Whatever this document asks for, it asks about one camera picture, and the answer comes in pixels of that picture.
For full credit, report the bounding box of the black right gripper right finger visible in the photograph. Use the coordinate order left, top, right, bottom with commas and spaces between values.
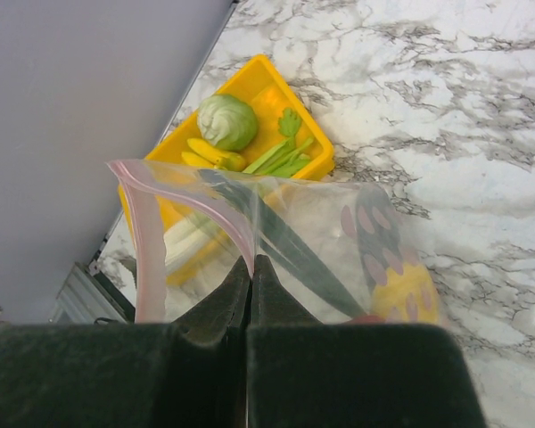
247, 256, 486, 427

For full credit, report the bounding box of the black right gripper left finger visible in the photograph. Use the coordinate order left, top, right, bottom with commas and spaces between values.
0, 260, 251, 427

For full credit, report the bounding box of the red toy tomato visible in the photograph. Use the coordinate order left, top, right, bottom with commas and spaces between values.
348, 315, 384, 325

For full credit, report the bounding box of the clear zip top bag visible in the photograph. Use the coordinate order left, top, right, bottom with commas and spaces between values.
109, 160, 444, 325

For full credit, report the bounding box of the green toy scallion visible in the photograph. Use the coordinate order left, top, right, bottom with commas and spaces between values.
200, 169, 363, 318

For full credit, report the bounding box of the yellow toy banana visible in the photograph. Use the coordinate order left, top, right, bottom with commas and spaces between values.
181, 138, 247, 172

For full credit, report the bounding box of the green toy cabbage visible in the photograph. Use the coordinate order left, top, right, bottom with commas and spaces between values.
197, 95, 259, 152

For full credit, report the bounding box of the green toy celery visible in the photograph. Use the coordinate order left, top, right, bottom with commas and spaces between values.
162, 107, 316, 276

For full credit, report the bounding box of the yellow plastic tray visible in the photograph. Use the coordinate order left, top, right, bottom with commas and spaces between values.
117, 53, 336, 286

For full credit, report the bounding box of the black mounting rail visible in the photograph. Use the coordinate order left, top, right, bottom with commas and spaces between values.
49, 263, 136, 325

